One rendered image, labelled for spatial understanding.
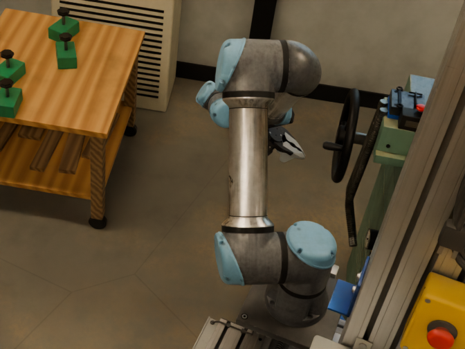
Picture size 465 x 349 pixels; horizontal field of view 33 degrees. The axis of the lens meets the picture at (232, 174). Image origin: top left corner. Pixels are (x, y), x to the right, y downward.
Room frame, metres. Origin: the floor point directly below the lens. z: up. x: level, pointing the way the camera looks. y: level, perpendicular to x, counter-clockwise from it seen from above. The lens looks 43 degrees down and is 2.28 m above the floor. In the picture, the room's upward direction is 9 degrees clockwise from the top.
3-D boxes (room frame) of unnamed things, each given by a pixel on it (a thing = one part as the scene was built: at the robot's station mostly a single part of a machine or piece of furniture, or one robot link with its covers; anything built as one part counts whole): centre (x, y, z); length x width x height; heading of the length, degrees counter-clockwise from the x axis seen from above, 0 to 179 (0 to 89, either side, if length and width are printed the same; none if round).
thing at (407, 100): (1.76, -0.46, 0.99); 0.13 x 0.11 x 0.06; 177
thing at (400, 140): (1.77, -0.46, 0.91); 0.15 x 0.14 x 0.09; 177
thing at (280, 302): (1.16, -0.20, 0.87); 0.15 x 0.15 x 0.10
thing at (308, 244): (1.16, -0.19, 0.98); 0.13 x 0.12 x 0.14; 103
